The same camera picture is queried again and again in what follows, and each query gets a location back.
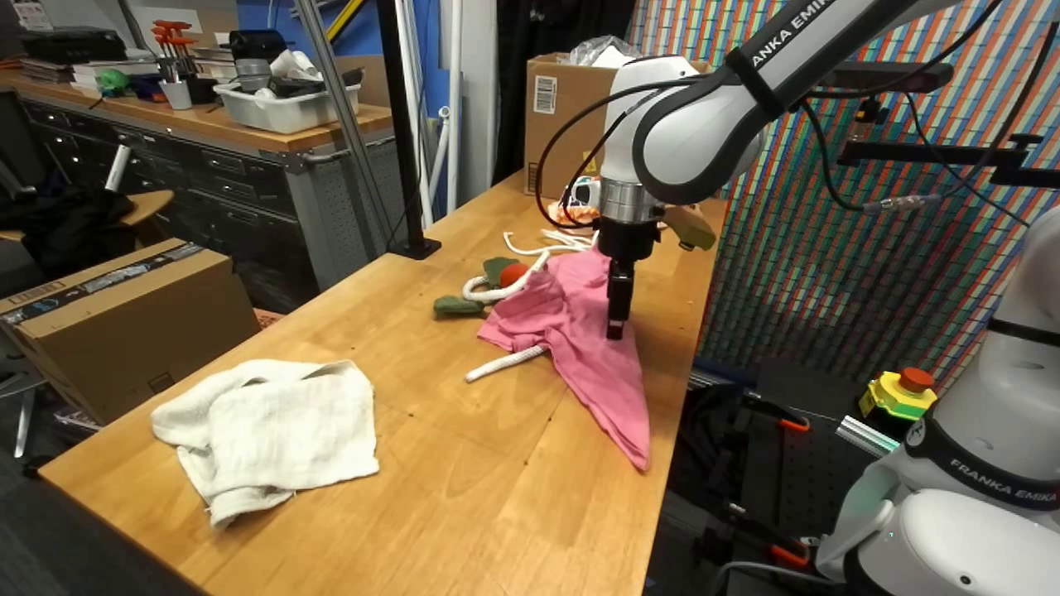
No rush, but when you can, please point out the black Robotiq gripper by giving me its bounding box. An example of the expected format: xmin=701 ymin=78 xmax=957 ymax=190
xmin=594 ymin=214 xmax=666 ymax=345

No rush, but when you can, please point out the pink shirt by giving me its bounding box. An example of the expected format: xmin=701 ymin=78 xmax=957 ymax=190
xmin=474 ymin=247 xmax=657 ymax=478

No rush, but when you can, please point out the thin white cord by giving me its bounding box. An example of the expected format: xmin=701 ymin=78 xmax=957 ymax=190
xmin=499 ymin=226 xmax=605 ymax=259

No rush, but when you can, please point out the white towel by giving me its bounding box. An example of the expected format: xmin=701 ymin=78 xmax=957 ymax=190
xmin=149 ymin=357 xmax=382 ymax=530

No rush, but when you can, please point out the green plush toy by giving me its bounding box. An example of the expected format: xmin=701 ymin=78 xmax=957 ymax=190
xmin=432 ymin=290 xmax=489 ymax=323

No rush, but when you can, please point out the colourful striped backdrop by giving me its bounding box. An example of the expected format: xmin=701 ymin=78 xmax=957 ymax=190
xmin=627 ymin=0 xmax=1060 ymax=391

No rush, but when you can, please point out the black orange bar clamp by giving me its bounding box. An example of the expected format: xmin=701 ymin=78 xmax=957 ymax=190
xmin=737 ymin=391 xmax=821 ymax=436
xmin=722 ymin=500 xmax=821 ymax=576

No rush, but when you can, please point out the cardboard box with shipping label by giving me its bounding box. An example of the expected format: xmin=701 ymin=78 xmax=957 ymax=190
xmin=524 ymin=52 xmax=624 ymax=205

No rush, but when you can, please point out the clear plastic bag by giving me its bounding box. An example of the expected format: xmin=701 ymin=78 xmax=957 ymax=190
xmin=562 ymin=34 xmax=647 ymax=73

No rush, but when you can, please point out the black stand pole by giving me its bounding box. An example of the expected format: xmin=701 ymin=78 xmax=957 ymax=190
xmin=374 ymin=0 xmax=445 ymax=261

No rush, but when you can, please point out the yellow emergency stop button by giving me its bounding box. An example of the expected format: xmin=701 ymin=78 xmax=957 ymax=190
xmin=858 ymin=363 xmax=942 ymax=425

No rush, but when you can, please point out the grey tripod leg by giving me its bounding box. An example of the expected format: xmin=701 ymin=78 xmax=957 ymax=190
xmin=292 ymin=0 xmax=403 ymax=244

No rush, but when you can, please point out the white plastic bin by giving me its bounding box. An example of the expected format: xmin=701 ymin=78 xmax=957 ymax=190
xmin=213 ymin=78 xmax=369 ymax=139

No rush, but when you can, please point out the wooden workbench with drawers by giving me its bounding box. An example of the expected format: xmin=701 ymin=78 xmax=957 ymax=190
xmin=0 ymin=63 xmax=400 ymax=301

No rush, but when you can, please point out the wooden stool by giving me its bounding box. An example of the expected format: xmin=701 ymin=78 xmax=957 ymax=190
xmin=109 ymin=184 xmax=178 ymax=235

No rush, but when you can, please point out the cardboard box with black tape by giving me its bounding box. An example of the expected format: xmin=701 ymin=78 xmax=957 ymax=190
xmin=0 ymin=235 xmax=262 ymax=427

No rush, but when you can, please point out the black cloth bundle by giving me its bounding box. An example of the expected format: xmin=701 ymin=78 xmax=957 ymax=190
xmin=12 ymin=184 xmax=142 ymax=279

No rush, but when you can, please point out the thick white rope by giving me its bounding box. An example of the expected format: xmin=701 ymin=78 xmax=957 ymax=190
xmin=461 ymin=241 xmax=558 ymax=384

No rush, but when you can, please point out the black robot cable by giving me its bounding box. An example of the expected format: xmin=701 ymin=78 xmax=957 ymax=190
xmin=531 ymin=0 xmax=1060 ymax=235

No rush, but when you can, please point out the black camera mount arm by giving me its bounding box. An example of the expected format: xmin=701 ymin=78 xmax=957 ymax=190
xmin=821 ymin=61 xmax=1060 ymax=191

